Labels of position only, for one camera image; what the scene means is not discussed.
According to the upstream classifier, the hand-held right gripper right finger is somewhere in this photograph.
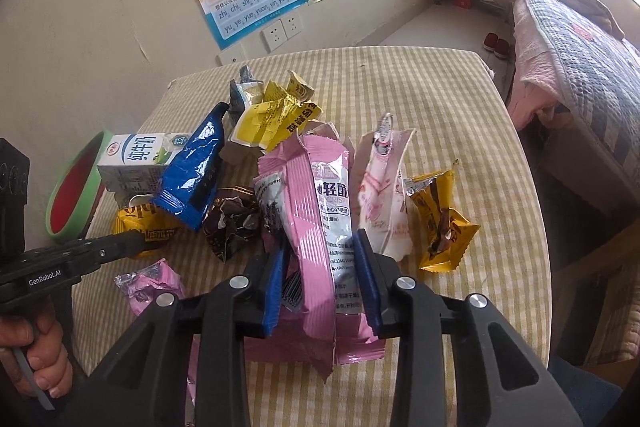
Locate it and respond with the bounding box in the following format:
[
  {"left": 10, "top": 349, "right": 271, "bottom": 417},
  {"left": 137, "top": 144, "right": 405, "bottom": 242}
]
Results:
[{"left": 352, "top": 229, "right": 583, "bottom": 427}]

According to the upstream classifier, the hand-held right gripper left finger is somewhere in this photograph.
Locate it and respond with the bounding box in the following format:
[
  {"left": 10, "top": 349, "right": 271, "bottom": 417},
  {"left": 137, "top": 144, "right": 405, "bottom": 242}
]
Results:
[{"left": 60, "top": 252, "right": 291, "bottom": 427}]

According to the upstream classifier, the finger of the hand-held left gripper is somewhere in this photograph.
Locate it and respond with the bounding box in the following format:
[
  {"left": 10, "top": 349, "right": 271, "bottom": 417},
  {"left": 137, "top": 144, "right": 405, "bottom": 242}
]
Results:
[{"left": 70, "top": 231, "right": 167, "bottom": 268}]

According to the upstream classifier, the orange yellow snack wrapper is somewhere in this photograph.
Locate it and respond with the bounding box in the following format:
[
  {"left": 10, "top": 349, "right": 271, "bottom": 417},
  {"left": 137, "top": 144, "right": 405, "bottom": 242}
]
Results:
[{"left": 114, "top": 202, "right": 173, "bottom": 258}]

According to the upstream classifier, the red bin with green rim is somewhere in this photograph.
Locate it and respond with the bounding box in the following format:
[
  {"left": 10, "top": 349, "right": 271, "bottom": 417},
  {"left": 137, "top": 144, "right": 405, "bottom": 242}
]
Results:
[{"left": 46, "top": 130, "right": 121, "bottom": 242}]

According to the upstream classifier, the large pink snack wrapper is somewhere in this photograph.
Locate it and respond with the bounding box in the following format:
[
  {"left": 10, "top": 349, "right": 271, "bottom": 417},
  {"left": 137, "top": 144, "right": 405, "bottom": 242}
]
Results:
[{"left": 244, "top": 121, "right": 386, "bottom": 383}]

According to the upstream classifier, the person's left hand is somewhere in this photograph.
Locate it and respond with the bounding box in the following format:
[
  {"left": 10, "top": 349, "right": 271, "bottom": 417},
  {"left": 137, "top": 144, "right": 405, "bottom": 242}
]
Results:
[{"left": 0, "top": 302, "right": 74, "bottom": 399}]

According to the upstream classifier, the small pink snack wrapper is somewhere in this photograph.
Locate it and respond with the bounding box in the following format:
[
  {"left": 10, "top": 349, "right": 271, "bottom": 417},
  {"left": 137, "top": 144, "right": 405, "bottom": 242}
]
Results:
[{"left": 114, "top": 258, "right": 187, "bottom": 318}]

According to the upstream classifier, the brown crumpled foil wrapper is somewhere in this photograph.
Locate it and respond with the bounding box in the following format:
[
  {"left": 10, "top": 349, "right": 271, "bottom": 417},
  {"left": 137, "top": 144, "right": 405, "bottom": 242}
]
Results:
[{"left": 202, "top": 187, "right": 263, "bottom": 263}]

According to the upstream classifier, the gold chocolate snack wrapper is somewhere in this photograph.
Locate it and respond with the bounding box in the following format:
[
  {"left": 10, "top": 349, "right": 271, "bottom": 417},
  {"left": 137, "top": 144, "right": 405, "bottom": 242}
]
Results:
[{"left": 406, "top": 159, "right": 481, "bottom": 275}]

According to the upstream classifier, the white green milk carton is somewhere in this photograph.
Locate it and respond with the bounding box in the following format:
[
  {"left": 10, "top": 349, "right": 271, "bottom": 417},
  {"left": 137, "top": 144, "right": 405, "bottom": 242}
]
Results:
[{"left": 96, "top": 132, "right": 193, "bottom": 195}]

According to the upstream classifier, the white pink snack wrapper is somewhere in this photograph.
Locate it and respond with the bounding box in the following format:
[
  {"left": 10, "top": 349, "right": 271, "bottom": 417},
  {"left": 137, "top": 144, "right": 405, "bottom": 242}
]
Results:
[{"left": 347, "top": 112, "right": 417, "bottom": 263}]

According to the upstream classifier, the blue foil snack wrapper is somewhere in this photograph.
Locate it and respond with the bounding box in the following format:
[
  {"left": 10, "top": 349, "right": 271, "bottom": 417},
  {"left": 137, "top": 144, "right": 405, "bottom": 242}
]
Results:
[{"left": 152, "top": 102, "right": 231, "bottom": 230}]

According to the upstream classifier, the yellow crumpled snack wrapper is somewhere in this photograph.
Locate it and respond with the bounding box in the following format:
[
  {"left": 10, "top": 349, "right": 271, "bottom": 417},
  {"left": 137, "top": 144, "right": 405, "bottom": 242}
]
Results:
[{"left": 230, "top": 69, "right": 323, "bottom": 152}]

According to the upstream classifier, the silver grey snack wrapper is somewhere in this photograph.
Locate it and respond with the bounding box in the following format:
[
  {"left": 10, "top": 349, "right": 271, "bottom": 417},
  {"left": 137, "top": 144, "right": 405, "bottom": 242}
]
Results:
[{"left": 227, "top": 64, "right": 266, "bottom": 128}]

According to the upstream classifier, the dark blue cloth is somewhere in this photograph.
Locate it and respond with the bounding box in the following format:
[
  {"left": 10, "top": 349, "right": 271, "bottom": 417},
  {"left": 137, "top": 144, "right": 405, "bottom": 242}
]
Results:
[{"left": 547, "top": 353, "right": 626, "bottom": 427}]

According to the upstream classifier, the blue grey quilted blanket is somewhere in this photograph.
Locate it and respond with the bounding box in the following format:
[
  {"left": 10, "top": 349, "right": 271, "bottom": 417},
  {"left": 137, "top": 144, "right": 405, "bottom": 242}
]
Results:
[{"left": 522, "top": 0, "right": 640, "bottom": 188}]

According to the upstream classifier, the white wall socket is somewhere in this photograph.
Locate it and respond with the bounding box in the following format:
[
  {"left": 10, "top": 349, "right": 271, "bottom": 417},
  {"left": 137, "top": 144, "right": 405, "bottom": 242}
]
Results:
[
  {"left": 281, "top": 14, "right": 304, "bottom": 42},
  {"left": 262, "top": 21, "right": 286, "bottom": 54}
]

